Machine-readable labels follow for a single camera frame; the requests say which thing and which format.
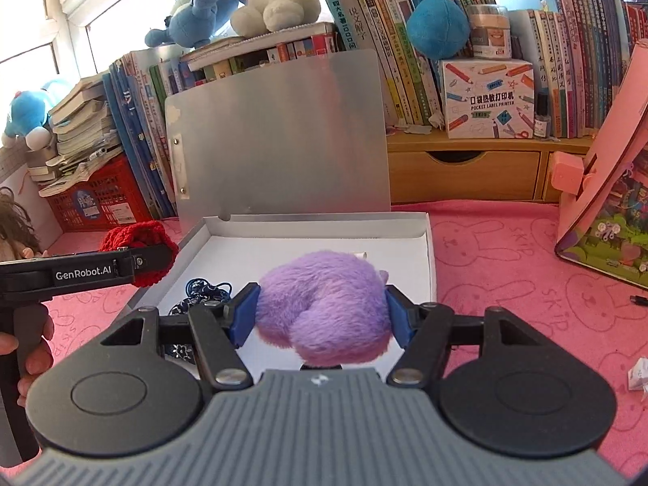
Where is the pink bunny print tablecloth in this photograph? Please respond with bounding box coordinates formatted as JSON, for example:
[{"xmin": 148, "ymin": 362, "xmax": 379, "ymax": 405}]
[{"xmin": 0, "ymin": 200, "xmax": 648, "ymax": 486}]

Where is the blue dragon plush toy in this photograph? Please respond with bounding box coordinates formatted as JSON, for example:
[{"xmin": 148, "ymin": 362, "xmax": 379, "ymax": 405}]
[{"xmin": 144, "ymin": 0, "xmax": 239, "ymax": 49}]

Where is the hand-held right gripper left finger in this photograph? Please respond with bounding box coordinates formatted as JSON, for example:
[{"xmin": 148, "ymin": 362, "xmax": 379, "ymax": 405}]
[{"xmin": 101, "ymin": 282, "xmax": 262, "ymax": 390}]

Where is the red knitted scrunchie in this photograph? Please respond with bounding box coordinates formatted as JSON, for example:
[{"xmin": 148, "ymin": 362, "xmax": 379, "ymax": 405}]
[{"xmin": 98, "ymin": 220, "xmax": 179, "ymax": 289}]

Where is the blue plush ball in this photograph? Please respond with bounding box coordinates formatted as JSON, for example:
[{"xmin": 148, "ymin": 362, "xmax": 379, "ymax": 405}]
[{"xmin": 407, "ymin": 0, "xmax": 471, "ymax": 60}]

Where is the purple fluffy hair tie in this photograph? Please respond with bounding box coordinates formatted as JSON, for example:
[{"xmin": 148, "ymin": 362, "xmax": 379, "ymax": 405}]
[{"xmin": 256, "ymin": 250, "xmax": 401, "ymax": 368}]

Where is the red plastic crate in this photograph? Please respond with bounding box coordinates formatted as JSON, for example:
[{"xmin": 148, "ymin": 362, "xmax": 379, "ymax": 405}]
[{"xmin": 45, "ymin": 154, "xmax": 153, "ymax": 234}]

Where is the stack of worn workbooks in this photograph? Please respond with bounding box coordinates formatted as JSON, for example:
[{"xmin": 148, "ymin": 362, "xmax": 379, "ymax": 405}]
[{"xmin": 25, "ymin": 73, "xmax": 125, "ymax": 198}]

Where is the blue floral scrunchie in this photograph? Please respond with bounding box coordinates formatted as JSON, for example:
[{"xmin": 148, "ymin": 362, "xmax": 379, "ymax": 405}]
[{"xmin": 169, "ymin": 277, "xmax": 236, "ymax": 365}]

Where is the silver tin box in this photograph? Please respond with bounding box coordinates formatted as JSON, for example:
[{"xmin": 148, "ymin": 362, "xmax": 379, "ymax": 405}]
[{"xmin": 129, "ymin": 49, "xmax": 439, "ymax": 365}]

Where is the round clear lidded jar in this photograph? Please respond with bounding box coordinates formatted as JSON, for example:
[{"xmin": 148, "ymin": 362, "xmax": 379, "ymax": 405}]
[{"xmin": 467, "ymin": 4, "xmax": 512, "ymax": 59}]

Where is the wooden drawer organizer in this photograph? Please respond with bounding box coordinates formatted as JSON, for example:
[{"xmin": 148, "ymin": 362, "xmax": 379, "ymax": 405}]
[{"xmin": 386, "ymin": 129, "xmax": 598, "ymax": 204}]

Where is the row of thin blue books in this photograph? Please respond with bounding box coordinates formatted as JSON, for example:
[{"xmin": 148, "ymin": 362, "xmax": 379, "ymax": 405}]
[{"xmin": 104, "ymin": 51, "xmax": 178, "ymax": 218}]

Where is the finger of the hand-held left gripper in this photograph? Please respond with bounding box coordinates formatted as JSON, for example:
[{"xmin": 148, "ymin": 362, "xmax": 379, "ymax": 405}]
[{"xmin": 115, "ymin": 244, "xmax": 179, "ymax": 285}]

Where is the person's left hand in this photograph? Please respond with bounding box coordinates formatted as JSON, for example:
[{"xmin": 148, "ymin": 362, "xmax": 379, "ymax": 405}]
[{"xmin": 0, "ymin": 304, "xmax": 55, "ymax": 407}]

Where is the pink house-shaped toy case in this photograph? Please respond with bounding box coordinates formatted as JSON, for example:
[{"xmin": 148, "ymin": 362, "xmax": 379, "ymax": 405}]
[{"xmin": 552, "ymin": 38, "xmax": 648, "ymax": 292}]

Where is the row of small books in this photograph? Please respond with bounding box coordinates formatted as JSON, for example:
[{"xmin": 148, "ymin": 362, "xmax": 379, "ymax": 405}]
[{"xmin": 179, "ymin": 33, "xmax": 340, "ymax": 87}]

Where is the row of colourful paperback books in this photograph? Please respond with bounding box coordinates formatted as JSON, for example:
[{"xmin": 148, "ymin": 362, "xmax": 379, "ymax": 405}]
[{"xmin": 509, "ymin": 0, "xmax": 639, "ymax": 140}]

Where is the white printed cardboard box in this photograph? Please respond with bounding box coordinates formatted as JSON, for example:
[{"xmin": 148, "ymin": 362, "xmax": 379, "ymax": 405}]
[{"xmin": 439, "ymin": 58, "xmax": 535, "ymax": 139}]

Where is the crumpled white paper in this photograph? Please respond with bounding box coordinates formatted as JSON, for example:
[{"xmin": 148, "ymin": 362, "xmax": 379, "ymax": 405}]
[{"xmin": 627, "ymin": 357, "xmax": 648, "ymax": 393}]

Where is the small dark bottle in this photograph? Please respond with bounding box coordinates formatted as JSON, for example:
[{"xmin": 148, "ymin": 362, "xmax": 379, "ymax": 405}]
[{"xmin": 534, "ymin": 92, "xmax": 552, "ymax": 139}]

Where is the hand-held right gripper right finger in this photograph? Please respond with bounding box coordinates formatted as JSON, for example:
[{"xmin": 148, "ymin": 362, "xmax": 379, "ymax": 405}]
[{"xmin": 385, "ymin": 286, "xmax": 545, "ymax": 388}]

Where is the light blue cat plush toy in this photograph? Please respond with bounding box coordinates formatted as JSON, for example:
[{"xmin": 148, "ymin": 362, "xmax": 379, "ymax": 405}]
[{"xmin": 2, "ymin": 78, "xmax": 64, "ymax": 150}]

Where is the brown-haired doll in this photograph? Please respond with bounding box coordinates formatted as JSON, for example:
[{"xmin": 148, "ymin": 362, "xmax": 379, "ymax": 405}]
[{"xmin": 0, "ymin": 187, "xmax": 49, "ymax": 264}]

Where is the row of tall upright books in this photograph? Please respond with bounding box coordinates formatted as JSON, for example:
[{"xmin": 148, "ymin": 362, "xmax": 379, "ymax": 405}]
[{"xmin": 314, "ymin": 0, "xmax": 497, "ymax": 127}]

